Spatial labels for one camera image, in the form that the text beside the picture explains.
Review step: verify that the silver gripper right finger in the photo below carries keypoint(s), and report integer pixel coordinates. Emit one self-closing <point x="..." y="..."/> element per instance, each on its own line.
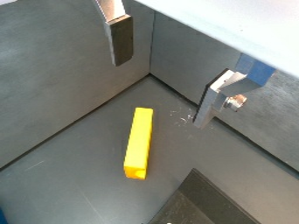
<point x="225" y="91"/>

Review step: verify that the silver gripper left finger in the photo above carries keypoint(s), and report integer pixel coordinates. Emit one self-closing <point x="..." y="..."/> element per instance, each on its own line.
<point x="119" y="29"/>

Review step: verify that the yellow arch block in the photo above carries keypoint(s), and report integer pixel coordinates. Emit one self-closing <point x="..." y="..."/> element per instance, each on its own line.
<point x="138" y="145"/>

